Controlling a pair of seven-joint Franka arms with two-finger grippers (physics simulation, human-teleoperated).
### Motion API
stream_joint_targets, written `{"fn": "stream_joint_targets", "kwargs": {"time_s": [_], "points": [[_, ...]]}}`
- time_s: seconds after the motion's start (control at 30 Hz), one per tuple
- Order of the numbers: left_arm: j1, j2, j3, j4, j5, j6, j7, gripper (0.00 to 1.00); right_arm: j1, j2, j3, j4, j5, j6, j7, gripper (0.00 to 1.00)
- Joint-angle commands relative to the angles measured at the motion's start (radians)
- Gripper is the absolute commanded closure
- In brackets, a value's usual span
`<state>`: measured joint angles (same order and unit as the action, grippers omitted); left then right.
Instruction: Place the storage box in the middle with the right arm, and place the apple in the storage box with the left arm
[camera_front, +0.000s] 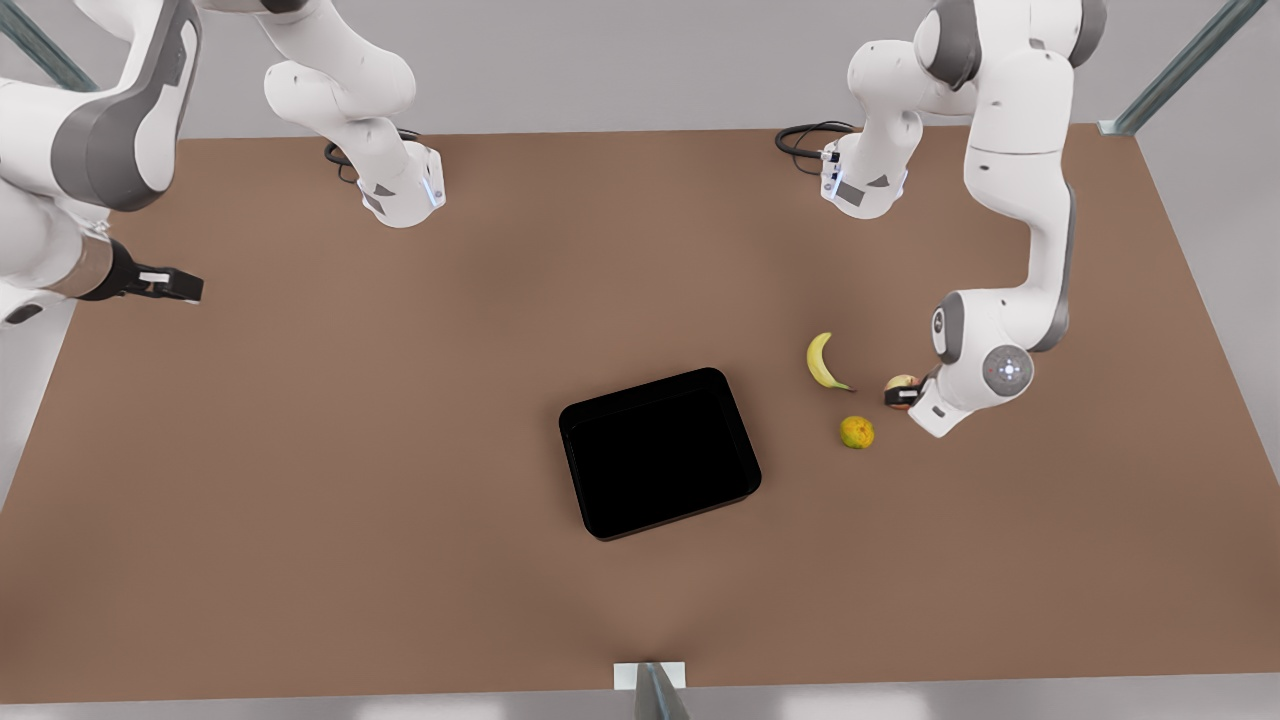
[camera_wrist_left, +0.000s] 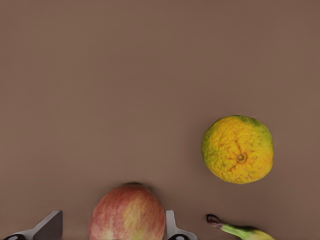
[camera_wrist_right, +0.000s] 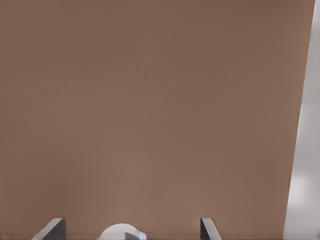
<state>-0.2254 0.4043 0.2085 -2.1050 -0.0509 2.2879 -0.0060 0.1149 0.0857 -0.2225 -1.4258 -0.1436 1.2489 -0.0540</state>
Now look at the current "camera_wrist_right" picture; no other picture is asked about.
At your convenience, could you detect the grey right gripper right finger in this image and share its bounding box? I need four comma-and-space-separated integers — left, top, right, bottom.
200, 217, 222, 240

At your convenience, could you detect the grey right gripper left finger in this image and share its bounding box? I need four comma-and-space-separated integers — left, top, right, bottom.
31, 217, 67, 240

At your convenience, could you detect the silver frame post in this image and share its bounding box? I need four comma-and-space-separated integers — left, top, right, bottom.
283, 0, 320, 240

